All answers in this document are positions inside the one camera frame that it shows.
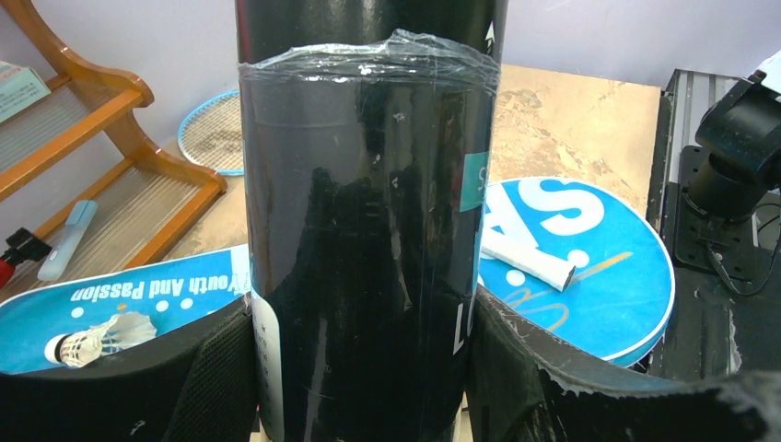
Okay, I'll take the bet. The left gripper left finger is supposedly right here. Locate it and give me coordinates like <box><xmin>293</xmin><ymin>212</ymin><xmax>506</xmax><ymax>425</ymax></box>
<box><xmin>1</xmin><ymin>299</ymin><xmax>257</xmax><ymax>441</ymax></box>

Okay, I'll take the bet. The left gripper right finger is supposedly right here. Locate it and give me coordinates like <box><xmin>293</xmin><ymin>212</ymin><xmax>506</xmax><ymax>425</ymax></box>
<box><xmin>466</xmin><ymin>287</ymin><xmax>780</xmax><ymax>441</ymax></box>

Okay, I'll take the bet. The black shuttlecock tube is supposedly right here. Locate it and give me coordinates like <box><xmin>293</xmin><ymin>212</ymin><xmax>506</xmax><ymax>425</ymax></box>
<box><xmin>235</xmin><ymin>1</ymin><xmax>507</xmax><ymax>441</ymax></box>

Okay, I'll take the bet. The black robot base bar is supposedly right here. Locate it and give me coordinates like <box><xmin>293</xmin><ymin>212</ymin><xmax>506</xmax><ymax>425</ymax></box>
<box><xmin>647</xmin><ymin>70</ymin><xmax>780</xmax><ymax>381</ymax></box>

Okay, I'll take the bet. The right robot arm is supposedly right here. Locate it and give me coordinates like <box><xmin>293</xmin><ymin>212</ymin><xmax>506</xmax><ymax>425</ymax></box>
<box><xmin>686</xmin><ymin>67</ymin><xmax>780</xmax><ymax>223</ymax></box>

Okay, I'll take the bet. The far blue badminton racket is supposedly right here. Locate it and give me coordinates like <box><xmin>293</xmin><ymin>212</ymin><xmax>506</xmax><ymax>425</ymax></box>
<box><xmin>177</xmin><ymin>90</ymin><xmax>244</xmax><ymax>176</ymax></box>

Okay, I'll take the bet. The blue racket bag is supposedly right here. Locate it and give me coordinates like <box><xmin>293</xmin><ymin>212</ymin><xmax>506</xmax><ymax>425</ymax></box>
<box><xmin>1</xmin><ymin>177</ymin><xmax>675</xmax><ymax>374</ymax></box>

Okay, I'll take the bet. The white shuttlecock on bag top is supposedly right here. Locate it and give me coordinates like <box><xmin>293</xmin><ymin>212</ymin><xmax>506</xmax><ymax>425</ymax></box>
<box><xmin>43</xmin><ymin>312</ymin><xmax>157</xmax><ymax>368</ymax></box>

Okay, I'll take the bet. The wooden three-tier shelf rack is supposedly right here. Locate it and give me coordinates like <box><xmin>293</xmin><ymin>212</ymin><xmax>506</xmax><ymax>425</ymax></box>
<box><xmin>1</xmin><ymin>1</ymin><xmax>227</xmax><ymax>281</ymax></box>

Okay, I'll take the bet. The red and black small object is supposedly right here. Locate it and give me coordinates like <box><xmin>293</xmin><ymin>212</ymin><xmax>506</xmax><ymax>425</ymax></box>
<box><xmin>1</xmin><ymin>227</ymin><xmax>52</xmax><ymax>286</ymax></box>

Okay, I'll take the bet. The small white box on shelf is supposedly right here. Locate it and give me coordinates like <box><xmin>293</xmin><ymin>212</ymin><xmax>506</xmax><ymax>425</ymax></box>
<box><xmin>0</xmin><ymin>61</ymin><xmax>51</xmax><ymax>122</ymax></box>

